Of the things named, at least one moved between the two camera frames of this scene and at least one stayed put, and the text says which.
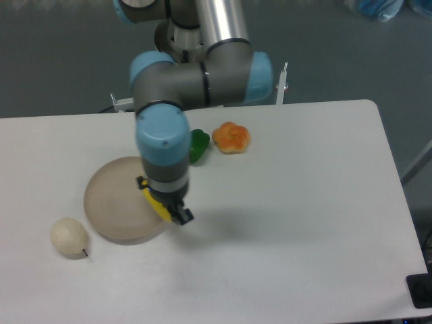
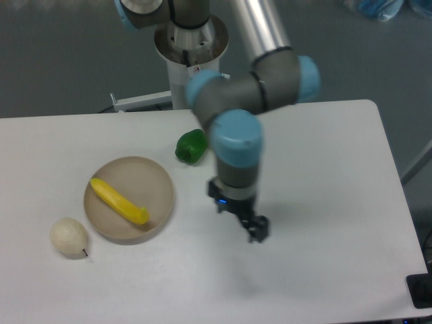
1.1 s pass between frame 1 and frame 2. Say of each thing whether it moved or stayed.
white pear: stayed
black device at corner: stayed
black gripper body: moved
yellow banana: moved
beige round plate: stayed
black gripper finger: moved
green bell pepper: stayed
